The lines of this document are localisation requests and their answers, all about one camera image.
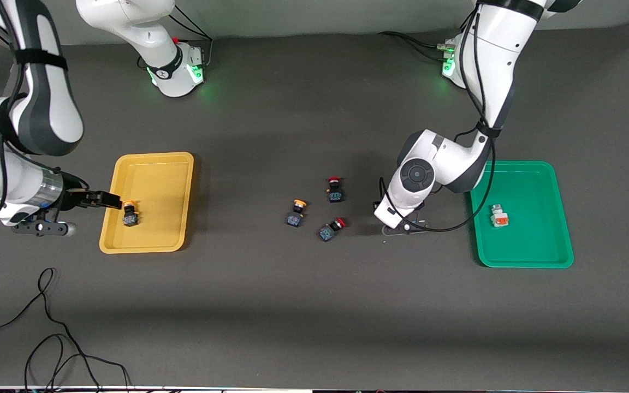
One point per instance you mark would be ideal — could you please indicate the yellow push button switch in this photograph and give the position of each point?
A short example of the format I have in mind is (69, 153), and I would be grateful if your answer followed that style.
(130, 218)
(294, 219)

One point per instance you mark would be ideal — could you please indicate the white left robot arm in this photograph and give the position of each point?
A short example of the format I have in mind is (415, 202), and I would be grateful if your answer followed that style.
(494, 54)

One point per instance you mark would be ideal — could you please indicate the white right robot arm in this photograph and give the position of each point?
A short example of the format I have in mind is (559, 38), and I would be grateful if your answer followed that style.
(47, 109)

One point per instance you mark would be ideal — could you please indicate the green plastic tray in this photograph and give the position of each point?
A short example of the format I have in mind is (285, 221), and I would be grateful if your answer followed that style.
(533, 240)

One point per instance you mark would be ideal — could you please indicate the yellow plastic tray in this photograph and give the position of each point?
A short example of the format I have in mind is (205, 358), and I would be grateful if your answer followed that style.
(156, 185)

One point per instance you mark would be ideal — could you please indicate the white button with orange base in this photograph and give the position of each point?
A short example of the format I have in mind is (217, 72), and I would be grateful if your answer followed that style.
(499, 216)

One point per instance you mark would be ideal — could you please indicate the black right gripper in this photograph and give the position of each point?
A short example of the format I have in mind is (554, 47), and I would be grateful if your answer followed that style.
(72, 196)

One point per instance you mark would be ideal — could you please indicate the dark grey table mat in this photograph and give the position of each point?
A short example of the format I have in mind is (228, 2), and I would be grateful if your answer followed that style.
(314, 305)

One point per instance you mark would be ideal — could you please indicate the red push button switch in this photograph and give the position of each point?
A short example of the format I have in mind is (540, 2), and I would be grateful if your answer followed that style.
(326, 233)
(334, 194)

